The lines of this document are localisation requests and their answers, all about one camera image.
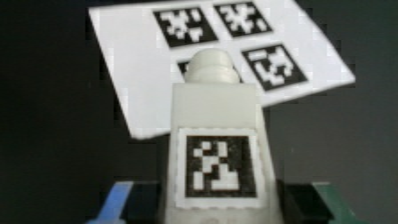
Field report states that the white fiducial tag sheet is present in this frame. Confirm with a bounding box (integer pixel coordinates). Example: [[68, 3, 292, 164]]
[[89, 0, 356, 139]]

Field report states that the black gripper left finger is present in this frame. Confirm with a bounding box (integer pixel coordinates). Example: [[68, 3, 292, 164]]
[[85, 181, 160, 224]]

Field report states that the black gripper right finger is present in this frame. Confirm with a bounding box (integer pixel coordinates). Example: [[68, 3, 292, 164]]
[[277, 180, 363, 224]]

